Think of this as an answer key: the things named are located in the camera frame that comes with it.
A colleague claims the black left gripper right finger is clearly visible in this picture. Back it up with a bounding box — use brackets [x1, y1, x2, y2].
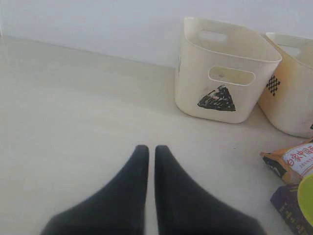
[155, 145, 266, 235]

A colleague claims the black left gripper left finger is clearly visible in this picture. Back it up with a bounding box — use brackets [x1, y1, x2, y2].
[41, 145, 149, 235]

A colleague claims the purple small carton box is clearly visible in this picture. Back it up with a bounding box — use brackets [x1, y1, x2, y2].
[270, 184, 313, 235]

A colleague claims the yellow Lays chips can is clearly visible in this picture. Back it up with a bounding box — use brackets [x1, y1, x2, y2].
[297, 174, 313, 226]

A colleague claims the orange instant noodle packet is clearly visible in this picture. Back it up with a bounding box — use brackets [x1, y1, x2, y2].
[260, 138, 313, 185]

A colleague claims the cream bin with triangle mark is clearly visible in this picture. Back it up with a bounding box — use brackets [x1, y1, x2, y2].
[175, 17, 282, 123]

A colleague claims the cream bin with square mark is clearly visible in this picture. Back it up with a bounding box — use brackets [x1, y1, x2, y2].
[258, 32, 313, 138]

